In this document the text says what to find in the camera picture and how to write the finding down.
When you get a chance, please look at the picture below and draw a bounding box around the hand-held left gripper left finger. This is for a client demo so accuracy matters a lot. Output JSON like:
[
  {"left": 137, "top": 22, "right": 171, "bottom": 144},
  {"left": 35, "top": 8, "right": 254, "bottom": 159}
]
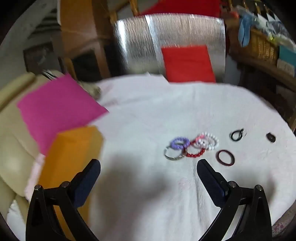
[{"left": 25, "top": 159, "right": 101, "bottom": 241}]

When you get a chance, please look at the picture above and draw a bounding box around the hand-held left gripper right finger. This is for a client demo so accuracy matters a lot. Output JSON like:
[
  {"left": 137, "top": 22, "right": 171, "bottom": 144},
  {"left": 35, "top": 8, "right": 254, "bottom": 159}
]
[{"left": 196, "top": 159, "right": 273, "bottom": 241}]

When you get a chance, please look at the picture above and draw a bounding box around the red bead bracelet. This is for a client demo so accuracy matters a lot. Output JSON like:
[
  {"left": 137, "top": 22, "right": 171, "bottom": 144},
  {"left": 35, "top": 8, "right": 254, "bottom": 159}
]
[{"left": 185, "top": 139, "right": 206, "bottom": 158}]

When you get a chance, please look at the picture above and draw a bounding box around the white bead bracelet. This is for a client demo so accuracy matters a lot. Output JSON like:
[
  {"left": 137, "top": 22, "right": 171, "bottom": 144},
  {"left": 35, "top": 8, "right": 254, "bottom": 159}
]
[{"left": 195, "top": 132, "right": 219, "bottom": 150}]

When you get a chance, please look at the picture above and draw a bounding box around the dark red bangle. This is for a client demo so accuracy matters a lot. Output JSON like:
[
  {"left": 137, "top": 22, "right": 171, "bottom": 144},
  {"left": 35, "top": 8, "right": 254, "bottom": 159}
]
[{"left": 216, "top": 150, "right": 235, "bottom": 166}]

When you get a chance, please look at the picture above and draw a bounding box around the orange paper sheet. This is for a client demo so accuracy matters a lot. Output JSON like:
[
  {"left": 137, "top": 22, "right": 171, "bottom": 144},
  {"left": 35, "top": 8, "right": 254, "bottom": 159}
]
[{"left": 38, "top": 126, "right": 104, "bottom": 241}]

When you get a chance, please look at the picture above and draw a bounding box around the silver bangle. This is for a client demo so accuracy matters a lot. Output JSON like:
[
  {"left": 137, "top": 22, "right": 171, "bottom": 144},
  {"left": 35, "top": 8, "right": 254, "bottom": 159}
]
[{"left": 165, "top": 146, "right": 187, "bottom": 161}]

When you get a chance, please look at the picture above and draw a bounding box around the pink paper sheet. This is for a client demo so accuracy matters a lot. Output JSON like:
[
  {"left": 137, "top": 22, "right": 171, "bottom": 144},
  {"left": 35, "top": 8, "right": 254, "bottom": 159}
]
[{"left": 17, "top": 74, "right": 109, "bottom": 154}]

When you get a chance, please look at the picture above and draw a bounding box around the floral pink cloth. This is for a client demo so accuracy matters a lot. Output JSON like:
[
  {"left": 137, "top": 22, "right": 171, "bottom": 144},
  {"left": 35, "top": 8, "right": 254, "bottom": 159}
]
[{"left": 272, "top": 207, "right": 296, "bottom": 238}]

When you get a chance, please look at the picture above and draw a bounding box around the white towel cloth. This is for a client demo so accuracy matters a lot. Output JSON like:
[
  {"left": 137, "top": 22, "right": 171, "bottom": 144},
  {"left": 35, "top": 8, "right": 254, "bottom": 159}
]
[{"left": 25, "top": 73, "right": 296, "bottom": 241}]

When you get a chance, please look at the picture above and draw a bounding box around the red cushion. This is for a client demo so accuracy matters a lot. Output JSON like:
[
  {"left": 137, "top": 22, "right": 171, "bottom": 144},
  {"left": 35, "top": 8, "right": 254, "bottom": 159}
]
[{"left": 161, "top": 46, "right": 216, "bottom": 83}]

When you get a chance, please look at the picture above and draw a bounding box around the wooden shelf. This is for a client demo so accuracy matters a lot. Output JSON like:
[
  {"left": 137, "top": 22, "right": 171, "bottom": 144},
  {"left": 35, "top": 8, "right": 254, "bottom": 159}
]
[{"left": 229, "top": 52, "right": 296, "bottom": 93}]

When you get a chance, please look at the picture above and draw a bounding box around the wicker basket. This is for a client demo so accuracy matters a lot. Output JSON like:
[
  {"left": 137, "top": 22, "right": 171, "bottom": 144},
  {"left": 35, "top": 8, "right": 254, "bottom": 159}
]
[{"left": 240, "top": 28, "right": 279, "bottom": 65}]

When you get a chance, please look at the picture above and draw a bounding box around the silver foil panel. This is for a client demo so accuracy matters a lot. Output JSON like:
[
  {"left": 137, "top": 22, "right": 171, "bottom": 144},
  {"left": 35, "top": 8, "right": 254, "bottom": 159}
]
[{"left": 113, "top": 14, "right": 226, "bottom": 82}]

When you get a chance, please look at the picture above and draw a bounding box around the teal box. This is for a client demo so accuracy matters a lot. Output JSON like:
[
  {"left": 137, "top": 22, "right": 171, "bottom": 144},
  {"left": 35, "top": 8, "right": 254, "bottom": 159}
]
[{"left": 276, "top": 45, "right": 296, "bottom": 77}]

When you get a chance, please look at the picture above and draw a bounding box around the brown wooden cabinet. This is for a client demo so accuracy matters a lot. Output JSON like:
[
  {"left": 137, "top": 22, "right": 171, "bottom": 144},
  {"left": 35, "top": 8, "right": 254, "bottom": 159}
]
[{"left": 60, "top": 0, "right": 116, "bottom": 80}]

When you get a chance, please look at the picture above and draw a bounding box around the blue ribbon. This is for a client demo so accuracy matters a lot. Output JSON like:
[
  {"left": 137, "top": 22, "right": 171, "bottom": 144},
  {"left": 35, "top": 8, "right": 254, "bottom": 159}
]
[{"left": 238, "top": 14, "right": 255, "bottom": 48}]

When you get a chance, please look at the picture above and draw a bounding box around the clear plastic bag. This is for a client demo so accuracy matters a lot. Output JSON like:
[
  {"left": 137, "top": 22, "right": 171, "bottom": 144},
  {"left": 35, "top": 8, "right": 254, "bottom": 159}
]
[{"left": 264, "top": 20, "right": 294, "bottom": 47}]

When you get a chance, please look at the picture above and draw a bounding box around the large red cloth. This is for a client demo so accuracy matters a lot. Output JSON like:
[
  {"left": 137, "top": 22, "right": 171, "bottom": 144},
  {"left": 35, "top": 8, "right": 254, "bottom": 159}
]
[{"left": 141, "top": 0, "right": 220, "bottom": 18}]

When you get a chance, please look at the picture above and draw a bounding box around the black hair tie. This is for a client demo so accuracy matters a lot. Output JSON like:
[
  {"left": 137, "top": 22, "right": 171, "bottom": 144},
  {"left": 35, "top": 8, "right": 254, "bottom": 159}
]
[{"left": 230, "top": 128, "right": 245, "bottom": 141}]

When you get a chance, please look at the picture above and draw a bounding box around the purple bead bracelet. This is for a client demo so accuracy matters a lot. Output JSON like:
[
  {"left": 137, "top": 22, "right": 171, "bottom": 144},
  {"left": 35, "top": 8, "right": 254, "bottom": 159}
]
[{"left": 170, "top": 137, "right": 190, "bottom": 151}]

